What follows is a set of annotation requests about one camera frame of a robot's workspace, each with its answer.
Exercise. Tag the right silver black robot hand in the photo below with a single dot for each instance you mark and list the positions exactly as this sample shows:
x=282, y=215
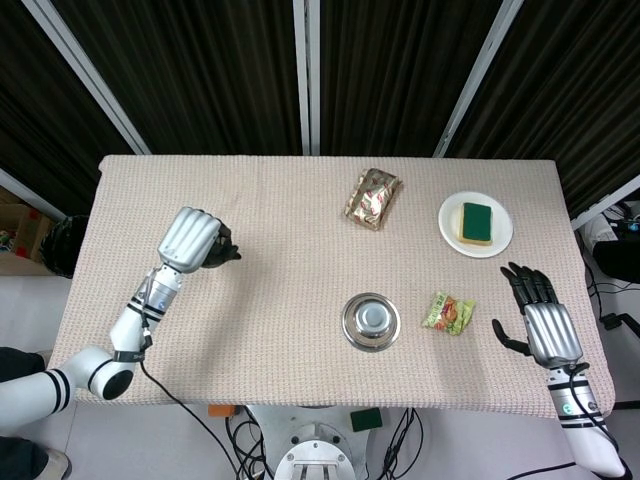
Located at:
x=552, y=332

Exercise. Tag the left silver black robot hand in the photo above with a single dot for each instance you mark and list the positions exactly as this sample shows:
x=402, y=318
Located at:
x=187, y=237

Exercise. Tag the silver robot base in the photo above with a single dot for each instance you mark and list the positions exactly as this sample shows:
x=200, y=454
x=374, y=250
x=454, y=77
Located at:
x=320, y=450

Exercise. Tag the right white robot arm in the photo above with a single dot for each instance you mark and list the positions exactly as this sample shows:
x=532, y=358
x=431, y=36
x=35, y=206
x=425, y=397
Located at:
x=587, y=435

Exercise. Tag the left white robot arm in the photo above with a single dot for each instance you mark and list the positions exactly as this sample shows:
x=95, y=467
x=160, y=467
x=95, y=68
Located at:
x=125, y=330

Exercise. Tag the black power adapter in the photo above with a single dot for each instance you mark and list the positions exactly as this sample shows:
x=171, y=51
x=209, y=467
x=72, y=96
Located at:
x=614, y=321

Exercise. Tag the black equipment case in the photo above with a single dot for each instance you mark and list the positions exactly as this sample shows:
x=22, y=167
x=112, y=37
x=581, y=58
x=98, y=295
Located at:
x=617, y=260

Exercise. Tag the green instant noodle packet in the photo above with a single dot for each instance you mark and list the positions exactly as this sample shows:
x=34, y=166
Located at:
x=447, y=315

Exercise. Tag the beige woven tablecloth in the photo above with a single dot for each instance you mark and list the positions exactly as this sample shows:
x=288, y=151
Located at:
x=300, y=240

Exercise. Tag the black rubbish bag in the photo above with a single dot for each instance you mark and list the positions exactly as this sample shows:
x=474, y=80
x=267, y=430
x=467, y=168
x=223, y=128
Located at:
x=62, y=245

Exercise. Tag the green yellow sponge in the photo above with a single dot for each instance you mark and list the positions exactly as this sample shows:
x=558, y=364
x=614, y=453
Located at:
x=476, y=222

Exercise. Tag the white round plate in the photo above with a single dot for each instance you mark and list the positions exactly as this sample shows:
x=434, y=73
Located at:
x=450, y=235

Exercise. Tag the black pleated curtain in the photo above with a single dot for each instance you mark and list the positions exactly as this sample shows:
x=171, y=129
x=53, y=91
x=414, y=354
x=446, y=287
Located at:
x=400, y=75
x=575, y=100
x=200, y=75
x=30, y=100

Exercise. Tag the brown cardboard box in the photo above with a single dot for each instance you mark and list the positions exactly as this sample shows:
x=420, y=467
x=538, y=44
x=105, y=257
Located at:
x=20, y=220

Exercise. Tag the orange small box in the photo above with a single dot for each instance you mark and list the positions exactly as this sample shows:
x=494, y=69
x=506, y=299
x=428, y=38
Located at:
x=221, y=410

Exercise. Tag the stainless steel bowl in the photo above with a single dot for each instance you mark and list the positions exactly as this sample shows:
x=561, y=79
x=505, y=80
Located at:
x=370, y=322

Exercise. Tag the gold foil snack packet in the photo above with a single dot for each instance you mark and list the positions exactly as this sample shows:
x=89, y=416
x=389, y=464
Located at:
x=372, y=200

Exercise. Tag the green square pad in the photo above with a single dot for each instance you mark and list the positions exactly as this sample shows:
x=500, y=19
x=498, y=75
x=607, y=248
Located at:
x=366, y=420

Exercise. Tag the person leg black trousers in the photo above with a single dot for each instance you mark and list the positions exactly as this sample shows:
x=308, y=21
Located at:
x=20, y=362

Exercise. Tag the grey shoe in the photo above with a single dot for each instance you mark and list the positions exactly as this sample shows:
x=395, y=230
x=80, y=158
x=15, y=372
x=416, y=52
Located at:
x=60, y=465

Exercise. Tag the white frame post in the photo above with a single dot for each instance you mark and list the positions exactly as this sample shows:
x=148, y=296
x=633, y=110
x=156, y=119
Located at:
x=482, y=80
x=85, y=70
x=605, y=201
x=306, y=75
x=25, y=189

